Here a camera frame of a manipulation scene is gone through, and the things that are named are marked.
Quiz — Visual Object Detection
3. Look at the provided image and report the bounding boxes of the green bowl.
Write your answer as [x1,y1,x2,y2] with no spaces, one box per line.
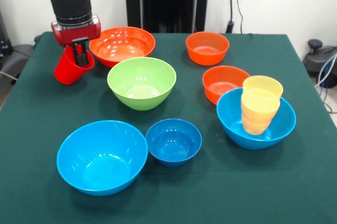
[106,56,177,111]

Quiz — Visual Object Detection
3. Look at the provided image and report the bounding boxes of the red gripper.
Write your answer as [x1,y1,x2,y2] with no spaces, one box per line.
[51,14,102,67]

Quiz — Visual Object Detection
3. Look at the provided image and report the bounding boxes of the large blue bowl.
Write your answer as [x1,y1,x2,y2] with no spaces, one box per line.
[56,120,148,197]
[216,87,297,151]

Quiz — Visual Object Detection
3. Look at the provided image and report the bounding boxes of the dark green tablecloth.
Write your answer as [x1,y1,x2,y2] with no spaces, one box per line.
[0,31,337,224]

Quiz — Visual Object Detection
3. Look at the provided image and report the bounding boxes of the small dark blue bowl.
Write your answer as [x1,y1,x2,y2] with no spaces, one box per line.
[145,118,203,168]

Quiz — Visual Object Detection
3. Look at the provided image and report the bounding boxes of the white and blue cables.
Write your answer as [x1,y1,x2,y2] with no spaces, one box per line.
[314,53,337,114]

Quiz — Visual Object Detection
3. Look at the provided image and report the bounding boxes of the black cable with plug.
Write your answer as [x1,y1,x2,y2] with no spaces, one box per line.
[226,0,235,34]

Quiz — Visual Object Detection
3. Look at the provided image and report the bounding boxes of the translucent yellow cup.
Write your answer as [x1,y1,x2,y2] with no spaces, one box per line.
[242,75,284,104]

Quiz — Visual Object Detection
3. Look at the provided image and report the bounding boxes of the orange bowl with ringed bottom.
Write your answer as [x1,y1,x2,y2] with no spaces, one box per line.
[202,65,251,106]

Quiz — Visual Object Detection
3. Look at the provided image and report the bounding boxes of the red cup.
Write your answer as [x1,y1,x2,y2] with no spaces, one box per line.
[54,46,95,86]

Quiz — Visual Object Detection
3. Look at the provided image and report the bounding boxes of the large orange bowl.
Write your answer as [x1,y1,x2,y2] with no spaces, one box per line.
[88,26,156,68]

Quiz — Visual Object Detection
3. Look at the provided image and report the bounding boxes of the stack of yellow cups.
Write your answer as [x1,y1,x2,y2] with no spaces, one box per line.
[241,94,281,136]

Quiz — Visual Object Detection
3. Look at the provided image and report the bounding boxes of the thin black cable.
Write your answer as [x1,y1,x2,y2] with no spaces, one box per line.
[236,0,244,34]

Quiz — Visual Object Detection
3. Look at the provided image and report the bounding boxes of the small plain orange bowl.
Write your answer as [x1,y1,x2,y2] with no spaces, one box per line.
[185,31,230,66]

